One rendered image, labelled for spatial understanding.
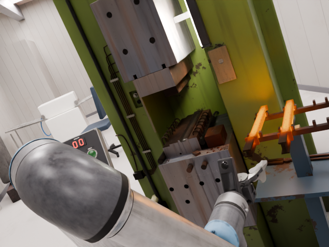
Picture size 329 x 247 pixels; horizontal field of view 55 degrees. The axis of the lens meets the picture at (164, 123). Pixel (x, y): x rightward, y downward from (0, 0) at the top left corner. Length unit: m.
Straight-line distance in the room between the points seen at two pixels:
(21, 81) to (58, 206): 8.72
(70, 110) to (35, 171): 6.42
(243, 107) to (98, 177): 1.25
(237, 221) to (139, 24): 1.00
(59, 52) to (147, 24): 8.87
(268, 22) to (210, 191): 1.01
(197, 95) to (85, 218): 1.63
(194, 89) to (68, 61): 8.46
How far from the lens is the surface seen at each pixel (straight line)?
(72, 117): 6.92
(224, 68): 1.58
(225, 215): 0.85
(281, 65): 2.04
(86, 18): 1.80
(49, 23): 10.39
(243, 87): 1.62
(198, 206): 1.73
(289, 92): 2.09
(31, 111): 9.20
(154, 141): 1.83
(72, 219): 0.48
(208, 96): 2.01
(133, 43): 1.54
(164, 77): 1.53
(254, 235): 1.80
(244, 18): 1.56
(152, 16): 1.50
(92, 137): 1.74
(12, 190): 5.64
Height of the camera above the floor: 1.52
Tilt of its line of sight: 15 degrees down
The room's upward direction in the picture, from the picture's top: 23 degrees counter-clockwise
